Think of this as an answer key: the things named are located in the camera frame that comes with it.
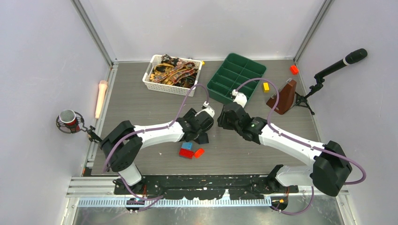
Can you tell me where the navy brown striped tie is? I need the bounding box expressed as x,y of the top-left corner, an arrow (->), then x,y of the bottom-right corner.
194,133 -> 209,145

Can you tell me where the green divided tray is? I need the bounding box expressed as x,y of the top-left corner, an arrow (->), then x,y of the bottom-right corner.
207,52 -> 267,105

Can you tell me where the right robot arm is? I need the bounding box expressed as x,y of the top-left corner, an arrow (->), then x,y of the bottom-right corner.
217,102 -> 352,196

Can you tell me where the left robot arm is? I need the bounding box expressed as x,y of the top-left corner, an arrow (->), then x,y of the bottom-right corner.
99,107 -> 215,194

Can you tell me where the pile of patterned ties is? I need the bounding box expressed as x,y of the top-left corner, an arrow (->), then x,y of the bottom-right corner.
149,54 -> 199,88

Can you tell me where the blue block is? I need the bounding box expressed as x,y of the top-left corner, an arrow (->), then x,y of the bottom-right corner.
181,142 -> 193,150

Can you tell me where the orange-red small block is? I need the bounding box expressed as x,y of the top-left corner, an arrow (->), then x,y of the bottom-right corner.
194,148 -> 205,158

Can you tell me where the red block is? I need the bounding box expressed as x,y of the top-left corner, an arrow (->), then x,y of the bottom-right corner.
179,148 -> 195,159

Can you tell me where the white perforated basket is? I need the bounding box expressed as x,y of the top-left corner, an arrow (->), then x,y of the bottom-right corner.
142,54 -> 204,95

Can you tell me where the yellow block near tray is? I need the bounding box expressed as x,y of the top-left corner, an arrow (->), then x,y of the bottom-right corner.
262,82 -> 270,93

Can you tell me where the orange block in corner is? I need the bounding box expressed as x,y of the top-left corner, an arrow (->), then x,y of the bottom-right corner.
290,65 -> 299,75

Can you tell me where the black microphone tripod right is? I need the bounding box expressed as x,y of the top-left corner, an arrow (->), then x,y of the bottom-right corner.
292,76 -> 325,115

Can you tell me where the black tripod left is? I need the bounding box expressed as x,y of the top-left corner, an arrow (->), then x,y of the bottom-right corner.
86,126 -> 102,143

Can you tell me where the red silver studio microphone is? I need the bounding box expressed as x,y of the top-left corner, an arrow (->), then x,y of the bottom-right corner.
55,109 -> 88,134

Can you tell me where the black handheld microphone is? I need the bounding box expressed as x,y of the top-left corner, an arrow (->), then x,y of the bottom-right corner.
314,48 -> 368,83

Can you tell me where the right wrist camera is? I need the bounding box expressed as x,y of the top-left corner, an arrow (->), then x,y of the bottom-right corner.
231,90 -> 247,108

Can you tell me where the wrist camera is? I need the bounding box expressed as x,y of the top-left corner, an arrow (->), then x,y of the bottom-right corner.
231,90 -> 247,108
201,101 -> 215,118

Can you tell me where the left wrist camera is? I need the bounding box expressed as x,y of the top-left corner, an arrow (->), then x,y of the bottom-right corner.
201,101 -> 215,118

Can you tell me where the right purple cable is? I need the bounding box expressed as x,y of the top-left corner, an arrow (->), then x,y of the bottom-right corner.
235,77 -> 367,217

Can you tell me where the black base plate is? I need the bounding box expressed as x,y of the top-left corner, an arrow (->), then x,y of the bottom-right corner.
113,174 -> 299,200

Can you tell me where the peach cylinder handle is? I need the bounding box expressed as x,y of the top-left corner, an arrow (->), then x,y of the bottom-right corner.
95,80 -> 108,119

